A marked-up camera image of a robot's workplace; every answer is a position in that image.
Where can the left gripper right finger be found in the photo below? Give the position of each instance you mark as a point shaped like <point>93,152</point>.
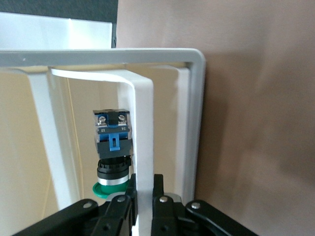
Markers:
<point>172,218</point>

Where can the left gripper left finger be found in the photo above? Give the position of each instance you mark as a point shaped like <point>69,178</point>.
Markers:
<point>110,218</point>

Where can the green push button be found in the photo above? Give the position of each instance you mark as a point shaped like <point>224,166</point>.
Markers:
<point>113,147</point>

